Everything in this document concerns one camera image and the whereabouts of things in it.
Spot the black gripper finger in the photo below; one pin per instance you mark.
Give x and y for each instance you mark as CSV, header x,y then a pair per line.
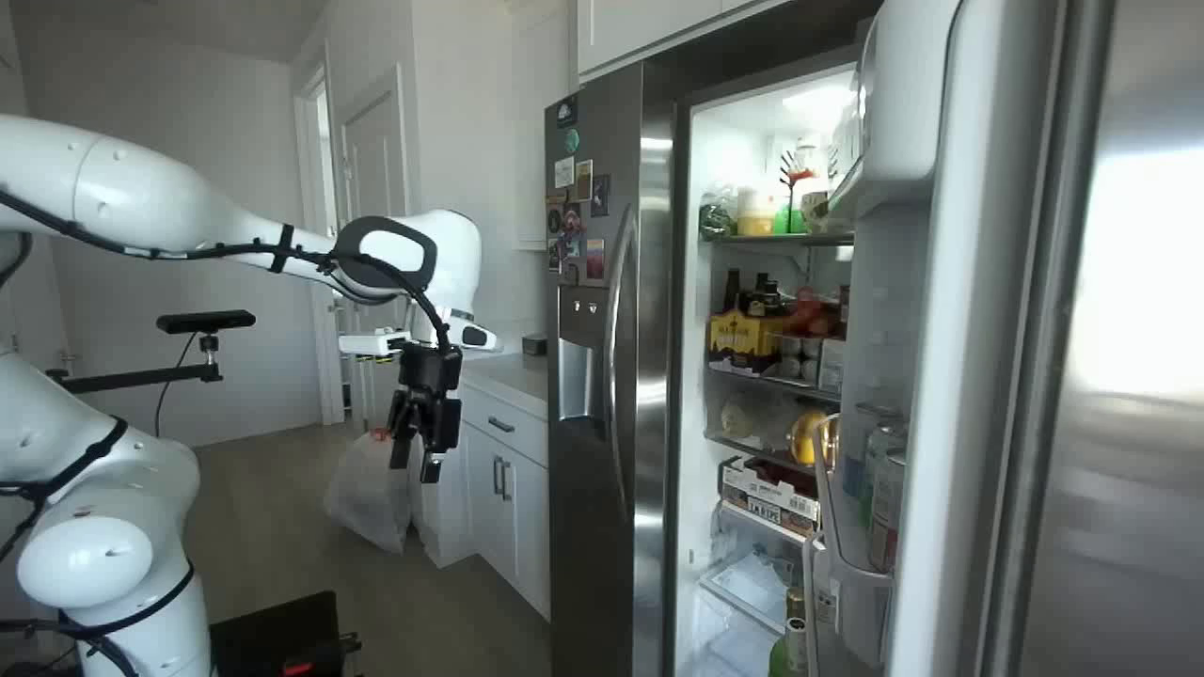
x,y
434,462
400,448

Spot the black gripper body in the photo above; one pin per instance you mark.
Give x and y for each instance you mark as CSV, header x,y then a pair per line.
x,y
425,389

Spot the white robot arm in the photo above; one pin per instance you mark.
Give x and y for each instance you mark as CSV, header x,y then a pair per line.
x,y
104,536

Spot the white interior door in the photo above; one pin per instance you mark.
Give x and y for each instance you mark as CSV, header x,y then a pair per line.
x,y
369,190

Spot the stainless steel freezer door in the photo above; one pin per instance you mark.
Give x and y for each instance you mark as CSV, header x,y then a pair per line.
x,y
606,387

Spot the open refrigerator door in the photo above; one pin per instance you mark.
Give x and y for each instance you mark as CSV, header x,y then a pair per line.
x,y
1022,463

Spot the white plastic trash bag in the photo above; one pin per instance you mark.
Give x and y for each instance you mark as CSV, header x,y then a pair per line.
x,y
365,495

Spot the white base cabinet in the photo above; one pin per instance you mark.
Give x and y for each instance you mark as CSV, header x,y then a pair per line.
x,y
495,486

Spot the yellow box on shelf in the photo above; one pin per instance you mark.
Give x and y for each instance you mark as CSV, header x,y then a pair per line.
x,y
744,335

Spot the cardboard box on shelf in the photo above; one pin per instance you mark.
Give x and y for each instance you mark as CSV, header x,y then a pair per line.
x,y
774,495

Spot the white upper cabinet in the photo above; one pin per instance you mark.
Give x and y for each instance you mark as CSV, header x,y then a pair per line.
x,y
614,36

